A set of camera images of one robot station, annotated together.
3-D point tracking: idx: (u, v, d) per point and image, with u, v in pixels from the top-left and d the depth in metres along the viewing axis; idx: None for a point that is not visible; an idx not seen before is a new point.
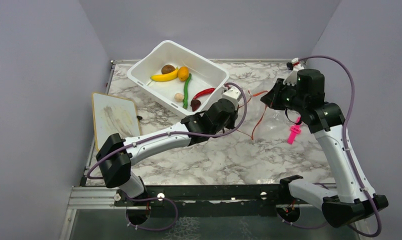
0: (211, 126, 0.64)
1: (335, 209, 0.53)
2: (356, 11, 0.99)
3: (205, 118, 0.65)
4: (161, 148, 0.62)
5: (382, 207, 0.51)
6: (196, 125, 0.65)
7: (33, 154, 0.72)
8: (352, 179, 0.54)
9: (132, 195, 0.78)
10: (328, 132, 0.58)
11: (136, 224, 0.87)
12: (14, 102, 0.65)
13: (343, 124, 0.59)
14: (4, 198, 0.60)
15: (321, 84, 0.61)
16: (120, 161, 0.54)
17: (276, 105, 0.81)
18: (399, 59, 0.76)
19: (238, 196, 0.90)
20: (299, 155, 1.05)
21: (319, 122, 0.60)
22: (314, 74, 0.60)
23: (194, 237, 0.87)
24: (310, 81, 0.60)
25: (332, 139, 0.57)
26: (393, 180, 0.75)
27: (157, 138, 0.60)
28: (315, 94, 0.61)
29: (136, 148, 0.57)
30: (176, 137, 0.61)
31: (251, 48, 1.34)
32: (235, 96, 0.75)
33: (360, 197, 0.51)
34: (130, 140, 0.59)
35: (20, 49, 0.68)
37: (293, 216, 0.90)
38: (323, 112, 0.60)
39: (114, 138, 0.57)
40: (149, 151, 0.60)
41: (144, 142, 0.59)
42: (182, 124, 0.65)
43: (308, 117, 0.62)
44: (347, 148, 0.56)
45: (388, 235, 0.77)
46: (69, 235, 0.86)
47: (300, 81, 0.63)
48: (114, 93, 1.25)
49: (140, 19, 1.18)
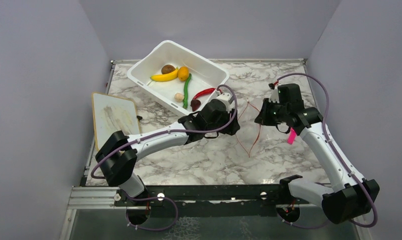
0: (204, 125, 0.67)
1: (330, 200, 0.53)
2: (356, 10, 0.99)
3: (199, 117, 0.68)
4: (161, 146, 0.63)
5: (374, 190, 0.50)
6: (189, 123, 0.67)
7: (33, 154, 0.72)
8: (339, 166, 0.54)
9: (133, 194, 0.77)
10: (309, 128, 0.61)
11: (135, 224, 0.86)
12: (13, 102, 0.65)
13: (322, 121, 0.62)
14: (4, 198, 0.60)
15: (297, 93, 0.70)
16: (125, 157, 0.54)
17: (266, 122, 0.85)
18: (398, 59, 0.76)
19: (238, 196, 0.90)
20: (299, 155, 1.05)
21: (300, 122, 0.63)
22: (290, 85, 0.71)
23: (194, 237, 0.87)
24: (288, 90, 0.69)
25: (314, 134, 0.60)
26: (393, 180, 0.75)
27: (158, 135, 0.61)
28: (293, 100, 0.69)
29: (140, 144, 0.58)
30: (176, 134, 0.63)
31: (251, 48, 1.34)
32: (226, 98, 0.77)
33: (350, 182, 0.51)
34: (133, 137, 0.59)
35: (19, 48, 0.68)
37: (293, 217, 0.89)
38: (303, 113, 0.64)
39: (118, 136, 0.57)
40: (150, 148, 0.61)
41: (147, 139, 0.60)
42: (178, 123, 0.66)
43: (291, 120, 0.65)
44: (328, 139, 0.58)
45: (387, 234, 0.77)
46: (69, 236, 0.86)
47: (280, 93, 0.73)
48: (114, 93, 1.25)
49: (140, 19, 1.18)
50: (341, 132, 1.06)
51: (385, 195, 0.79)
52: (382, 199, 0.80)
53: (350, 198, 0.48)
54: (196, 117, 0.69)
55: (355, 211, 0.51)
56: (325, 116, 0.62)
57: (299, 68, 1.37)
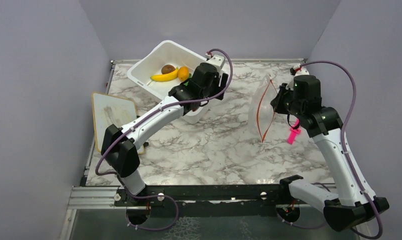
0: (198, 90, 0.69)
1: (336, 213, 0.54)
2: (356, 11, 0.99)
3: (192, 84, 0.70)
4: (159, 125, 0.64)
5: (383, 209, 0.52)
6: (183, 91, 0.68)
7: (33, 154, 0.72)
8: (352, 182, 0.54)
9: (135, 192, 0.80)
10: (326, 135, 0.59)
11: (135, 224, 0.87)
12: (14, 102, 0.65)
13: (341, 127, 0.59)
14: (4, 199, 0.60)
15: (317, 89, 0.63)
16: (124, 148, 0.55)
17: (279, 109, 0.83)
18: (398, 59, 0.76)
19: (238, 196, 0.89)
20: (299, 155, 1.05)
21: (317, 126, 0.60)
22: (311, 80, 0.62)
23: (195, 237, 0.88)
24: (307, 86, 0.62)
25: (331, 143, 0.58)
26: (393, 181, 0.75)
27: (151, 117, 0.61)
28: (311, 99, 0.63)
29: (135, 132, 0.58)
30: (170, 110, 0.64)
31: (251, 48, 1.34)
32: (218, 62, 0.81)
33: (361, 200, 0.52)
34: (127, 127, 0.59)
35: (19, 49, 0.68)
37: (293, 216, 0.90)
38: (321, 116, 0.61)
39: (112, 129, 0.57)
40: (148, 131, 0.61)
41: (140, 124, 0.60)
42: (170, 97, 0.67)
43: (306, 121, 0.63)
44: (345, 151, 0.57)
45: (387, 235, 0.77)
46: (68, 236, 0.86)
47: (297, 86, 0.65)
48: (114, 93, 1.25)
49: (140, 19, 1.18)
50: None
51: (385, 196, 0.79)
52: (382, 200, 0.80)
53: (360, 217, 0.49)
54: (189, 85, 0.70)
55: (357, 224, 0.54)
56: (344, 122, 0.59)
57: None
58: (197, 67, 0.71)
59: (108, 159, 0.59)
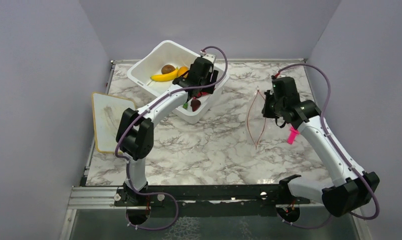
0: (197, 80, 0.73)
1: (333, 194, 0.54)
2: (356, 11, 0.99)
3: (191, 74, 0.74)
4: (169, 109, 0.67)
5: (374, 182, 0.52)
6: (184, 81, 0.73)
7: (33, 155, 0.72)
8: (339, 160, 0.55)
9: (138, 187, 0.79)
10: (307, 123, 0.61)
11: (136, 224, 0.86)
12: (14, 102, 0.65)
13: (320, 114, 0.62)
14: (4, 200, 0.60)
15: (293, 86, 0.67)
16: (143, 127, 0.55)
17: (268, 114, 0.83)
18: (397, 60, 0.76)
19: (238, 196, 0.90)
20: (299, 155, 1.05)
21: (298, 116, 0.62)
22: (286, 78, 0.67)
23: (194, 237, 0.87)
24: (283, 84, 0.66)
25: (313, 128, 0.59)
26: (393, 181, 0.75)
27: (162, 100, 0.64)
28: (290, 95, 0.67)
29: (151, 113, 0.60)
30: (177, 95, 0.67)
31: (251, 48, 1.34)
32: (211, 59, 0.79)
33: (351, 176, 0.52)
34: (142, 109, 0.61)
35: (19, 49, 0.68)
37: (293, 216, 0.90)
38: (300, 107, 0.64)
39: (129, 112, 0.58)
40: (161, 114, 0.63)
41: (154, 107, 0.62)
42: (174, 85, 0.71)
43: (288, 115, 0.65)
44: (327, 133, 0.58)
45: (387, 235, 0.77)
46: (69, 235, 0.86)
47: (275, 87, 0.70)
48: (114, 93, 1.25)
49: (140, 19, 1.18)
50: (341, 132, 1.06)
51: (385, 195, 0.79)
52: (382, 200, 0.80)
53: (352, 193, 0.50)
54: (188, 75, 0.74)
55: (355, 204, 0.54)
56: (322, 109, 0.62)
57: (299, 68, 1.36)
58: (196, 58, 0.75)
59: (123, 144, 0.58)
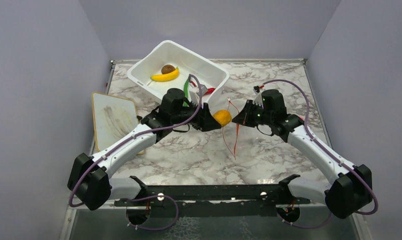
0: (168, 118, 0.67)
1: (332, 195, 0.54)
2: (356, 10, 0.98)
3: (162, 111, 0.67)
4: (132, 153, 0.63)
5: (367, 175, 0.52)
6: (154, 120, 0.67)
7: (32, 154, 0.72)
8: (329, 159, 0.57)
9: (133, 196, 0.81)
10: (293, 132, 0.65)
11: (136, 224, 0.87)
12: (14, 100, 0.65)
13: (303, 123, 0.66)
14: (4, 198, 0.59)
15: (282, 101, 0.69)
16: (96, 177, 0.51)
17: (248, 122, 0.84)
18: (396, 59, 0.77)
19: (238, 196, 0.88)
20: (299, 155, 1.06)
21: (285, 130, 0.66)
22: (274, 93, 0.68)
23: (195, 237, 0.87)
24: (272, 100, 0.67)
25: (299, 135, 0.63)
26: (392, 180, 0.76)
27: (123, 145, 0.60)
28: (278, 109, 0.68)
29: (107, 160, 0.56)
30: (142, 137, 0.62)
31: (251, 48, 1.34)
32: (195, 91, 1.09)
33: (343, 172, 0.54)
34: (98, 155, 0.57)
35: (18, 47, 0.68)
37: (293, 216, 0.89)
38: (285, 121, 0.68)
39: (82, 158, 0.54)
40: (121, 159, 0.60)
41: (113, 153, 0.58)
42: (142, 125, 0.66)
43: (276, 129, 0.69)
44: (313, 138, 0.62)
45: (388, 235, 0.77)
46: (69, 236, 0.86)
47: (264, 101, 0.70)
48: (114, 93, 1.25)
49: (139, 18, 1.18)
50: (341, 132, 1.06)
51: (385, 195, 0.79)
52: (382, 200, 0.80)
53: (346, 187, 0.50)
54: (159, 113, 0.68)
55: (359, 204, 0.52)
56: (306, 120, 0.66)
57: (299, 68, 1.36)
58: (166, 93, 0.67)
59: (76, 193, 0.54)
